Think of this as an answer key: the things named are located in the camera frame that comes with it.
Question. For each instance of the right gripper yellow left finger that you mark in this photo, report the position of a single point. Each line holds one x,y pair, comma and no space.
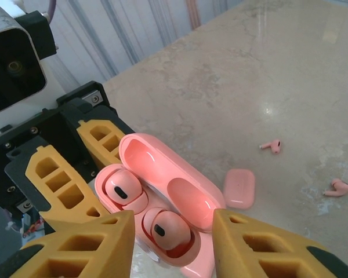
119,246

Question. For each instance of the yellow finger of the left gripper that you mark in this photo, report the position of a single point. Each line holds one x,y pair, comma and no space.
34,175
88,139

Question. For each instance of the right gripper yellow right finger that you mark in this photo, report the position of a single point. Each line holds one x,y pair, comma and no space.
232,255

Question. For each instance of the pink earbud charging case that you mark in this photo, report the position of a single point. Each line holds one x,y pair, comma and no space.
239,188
191,185

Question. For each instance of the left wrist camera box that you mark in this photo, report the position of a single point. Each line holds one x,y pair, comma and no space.
14,66

